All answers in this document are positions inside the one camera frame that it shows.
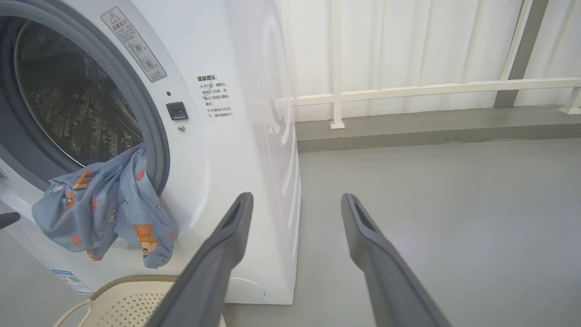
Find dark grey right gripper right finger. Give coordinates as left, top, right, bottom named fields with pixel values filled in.
left=340, top=193, right=452, bottom=327

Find blue energy label sticker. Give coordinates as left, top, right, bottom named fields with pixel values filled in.
left=51, top=269, right=94, bottom=295

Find grey warning sticker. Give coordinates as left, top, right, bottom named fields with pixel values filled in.
left=101, top=7, right=167, bottom=83

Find white front-load washing machine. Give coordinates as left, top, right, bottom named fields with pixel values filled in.
left=0, top=0, right=303, bottom=305

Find cream perforated laundry basket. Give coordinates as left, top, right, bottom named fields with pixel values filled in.
left=54, top=275, right=227, bottom=327

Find printed text notice sticker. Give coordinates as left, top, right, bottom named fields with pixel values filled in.
left=197, top=75, right=235, bottom=119

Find blue patterned garment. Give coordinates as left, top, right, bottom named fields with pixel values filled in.
left=32, top=144, right=176, bottom=269

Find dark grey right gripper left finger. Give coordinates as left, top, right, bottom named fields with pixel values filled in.
left=144, top=192, right=254, bottom=327

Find white metal railing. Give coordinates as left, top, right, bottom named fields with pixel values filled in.
left=275, top=0, right=581, bottom=130

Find stainless steel washer drum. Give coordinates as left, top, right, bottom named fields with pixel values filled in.
left=14, top=20, right=144, bottom=167

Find round white filter cover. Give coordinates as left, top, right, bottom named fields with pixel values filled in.
left=227, top=277, right=266, bottom=302

